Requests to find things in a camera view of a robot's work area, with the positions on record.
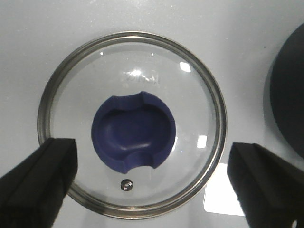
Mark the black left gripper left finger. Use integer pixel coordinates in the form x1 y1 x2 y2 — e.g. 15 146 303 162
0 138 78 228

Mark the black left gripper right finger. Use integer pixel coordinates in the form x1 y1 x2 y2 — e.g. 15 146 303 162
227 142 304 228

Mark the glass lid blue knob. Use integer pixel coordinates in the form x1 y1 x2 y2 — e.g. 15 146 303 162
37 31 227 219

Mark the dark blue saucepan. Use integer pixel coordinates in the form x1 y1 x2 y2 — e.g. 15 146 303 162
263 24 304 162

